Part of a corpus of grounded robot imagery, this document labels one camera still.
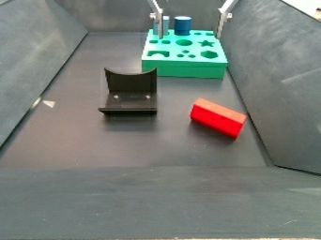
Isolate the green shape sorter block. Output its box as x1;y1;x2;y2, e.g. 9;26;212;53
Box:
142;30;229;79

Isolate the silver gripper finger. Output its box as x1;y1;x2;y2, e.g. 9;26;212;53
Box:
216;0;239;38
148;0;164;38

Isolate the black curved holder stand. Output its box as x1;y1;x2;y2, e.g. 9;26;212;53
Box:
98;68;158;114

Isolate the grey-blue square block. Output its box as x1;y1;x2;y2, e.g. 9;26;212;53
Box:
153;16;170;36

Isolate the red hexagon prism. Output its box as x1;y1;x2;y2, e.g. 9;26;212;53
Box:
191;98;248;139

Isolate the dark blue cylinder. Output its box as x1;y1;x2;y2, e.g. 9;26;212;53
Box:
174;16;192;36

